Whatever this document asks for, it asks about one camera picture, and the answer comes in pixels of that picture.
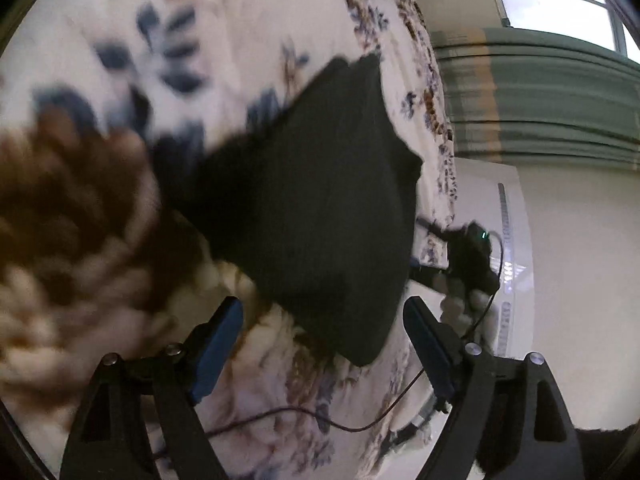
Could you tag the person's right hand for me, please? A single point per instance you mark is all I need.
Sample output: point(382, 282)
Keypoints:
point(465, 312)

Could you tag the dark striped sweater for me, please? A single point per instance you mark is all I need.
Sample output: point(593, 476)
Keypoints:
point(320, 210)

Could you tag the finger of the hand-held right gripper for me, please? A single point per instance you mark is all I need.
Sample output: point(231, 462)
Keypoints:
point(427, 271)
point(434, 230)

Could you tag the wide green curtain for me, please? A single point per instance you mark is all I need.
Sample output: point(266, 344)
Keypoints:
point(540, 95)

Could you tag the barred window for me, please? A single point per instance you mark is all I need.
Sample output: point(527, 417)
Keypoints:
point(550, 5)

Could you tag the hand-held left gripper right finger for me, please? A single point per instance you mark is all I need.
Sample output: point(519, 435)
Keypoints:
point(430, 350)

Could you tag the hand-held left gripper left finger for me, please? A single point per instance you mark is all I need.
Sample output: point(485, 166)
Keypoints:
point(215, 355)

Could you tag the floral bed blanket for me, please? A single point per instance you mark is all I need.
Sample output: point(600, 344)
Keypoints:
point(75, 35)

